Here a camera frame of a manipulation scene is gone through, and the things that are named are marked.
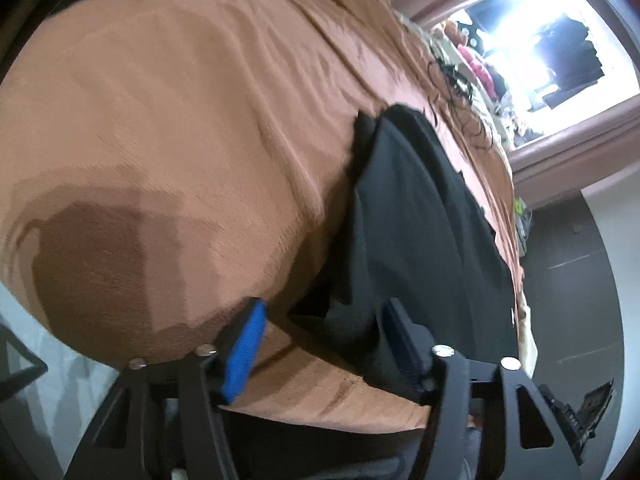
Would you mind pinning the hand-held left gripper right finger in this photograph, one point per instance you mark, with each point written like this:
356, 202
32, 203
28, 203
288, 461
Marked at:
398, 342

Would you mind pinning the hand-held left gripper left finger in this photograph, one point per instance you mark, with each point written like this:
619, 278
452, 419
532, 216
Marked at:
245, 355

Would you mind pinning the black button-up jacket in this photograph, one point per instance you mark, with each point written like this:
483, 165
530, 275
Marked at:
410, 220

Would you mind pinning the pile of clothes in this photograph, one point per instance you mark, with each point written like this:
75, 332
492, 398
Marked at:
510, 115

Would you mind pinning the green item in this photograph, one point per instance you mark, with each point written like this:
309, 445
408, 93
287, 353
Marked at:
520, 205

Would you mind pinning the brown blanket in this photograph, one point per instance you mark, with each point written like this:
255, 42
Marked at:
175, 135

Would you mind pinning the pink plush toy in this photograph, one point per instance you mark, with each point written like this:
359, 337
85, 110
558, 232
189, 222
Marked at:
472, 66

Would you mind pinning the orange plush toy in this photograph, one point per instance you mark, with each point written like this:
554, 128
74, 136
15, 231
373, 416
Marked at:
450, 32

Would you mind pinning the dark hanging garment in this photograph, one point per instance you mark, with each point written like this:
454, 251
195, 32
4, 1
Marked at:
565, 50

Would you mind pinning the black metal frame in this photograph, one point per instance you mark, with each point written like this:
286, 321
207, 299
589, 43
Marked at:
22, 365

